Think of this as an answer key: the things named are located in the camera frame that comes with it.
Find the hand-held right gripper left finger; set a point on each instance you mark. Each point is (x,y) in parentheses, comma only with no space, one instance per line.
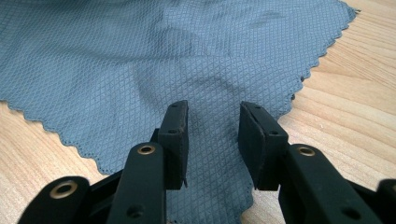
(174,143)

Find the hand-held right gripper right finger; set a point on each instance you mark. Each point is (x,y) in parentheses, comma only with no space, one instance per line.
(261,146)

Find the grey cleaning cloth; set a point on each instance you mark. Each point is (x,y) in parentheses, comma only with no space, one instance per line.
(124,68)

